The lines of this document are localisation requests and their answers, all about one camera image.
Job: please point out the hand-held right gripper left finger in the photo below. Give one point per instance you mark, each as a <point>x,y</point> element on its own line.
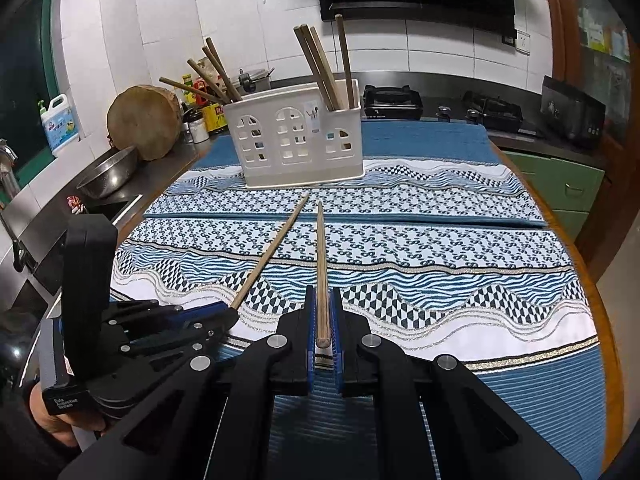
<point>312,340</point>

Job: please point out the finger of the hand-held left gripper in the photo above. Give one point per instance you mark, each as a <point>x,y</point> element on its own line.
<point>210,332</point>
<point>200,311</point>

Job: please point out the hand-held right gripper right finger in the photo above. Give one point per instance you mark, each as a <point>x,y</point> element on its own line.
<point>338,340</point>

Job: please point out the single wooden chopstick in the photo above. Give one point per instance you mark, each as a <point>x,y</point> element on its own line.
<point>270,252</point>
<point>322,270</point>

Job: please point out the white plastic utensil holder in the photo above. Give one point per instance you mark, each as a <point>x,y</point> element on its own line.
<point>300,172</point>

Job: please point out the bunch of wooden chopsticks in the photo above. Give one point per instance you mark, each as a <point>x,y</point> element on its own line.
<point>345,60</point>

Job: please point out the person's left hand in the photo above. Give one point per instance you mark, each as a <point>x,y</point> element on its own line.
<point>55,425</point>

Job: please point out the patterned dishcloth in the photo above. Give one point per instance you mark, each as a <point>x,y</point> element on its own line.
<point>75,204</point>

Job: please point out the stainless steel bowl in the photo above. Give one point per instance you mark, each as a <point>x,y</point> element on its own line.
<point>107,172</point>

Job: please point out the blue patterned woven mat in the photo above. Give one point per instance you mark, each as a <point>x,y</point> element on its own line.
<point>450,285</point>
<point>425,200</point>

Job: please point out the metal faucet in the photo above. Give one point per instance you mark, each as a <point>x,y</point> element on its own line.
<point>6,160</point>

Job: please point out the white dish soap bottle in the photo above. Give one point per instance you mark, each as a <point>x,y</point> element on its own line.
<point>60,130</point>

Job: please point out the round wooden cutting board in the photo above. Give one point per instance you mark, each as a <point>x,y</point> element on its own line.
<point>142,122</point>

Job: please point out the small seasoning shaker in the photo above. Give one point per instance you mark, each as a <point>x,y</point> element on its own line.
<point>185,131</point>

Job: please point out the white jar with black lid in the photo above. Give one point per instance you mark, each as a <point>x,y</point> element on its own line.
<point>199,130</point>

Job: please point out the dark soy sauce bottle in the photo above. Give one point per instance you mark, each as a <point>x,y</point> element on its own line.
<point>215,116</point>

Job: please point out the green yellow seasoning bottle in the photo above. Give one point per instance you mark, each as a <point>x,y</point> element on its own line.
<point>187,82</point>

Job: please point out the green framed window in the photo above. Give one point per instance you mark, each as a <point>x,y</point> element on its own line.
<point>25,60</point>

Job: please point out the metal pressure cooker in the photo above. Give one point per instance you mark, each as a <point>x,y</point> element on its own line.
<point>255,79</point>

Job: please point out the black gas stove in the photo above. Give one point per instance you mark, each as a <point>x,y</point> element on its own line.
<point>390,102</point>

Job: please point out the green drawer cabinet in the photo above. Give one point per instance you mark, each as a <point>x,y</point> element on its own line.
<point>550,180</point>

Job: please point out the black countertop appliance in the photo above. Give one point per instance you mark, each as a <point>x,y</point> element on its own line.
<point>572,112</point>

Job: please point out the wooden glass-door cabinet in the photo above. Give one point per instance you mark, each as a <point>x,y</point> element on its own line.
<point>557,20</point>

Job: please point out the white wall socket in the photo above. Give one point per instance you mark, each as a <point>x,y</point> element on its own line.
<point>523,42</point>

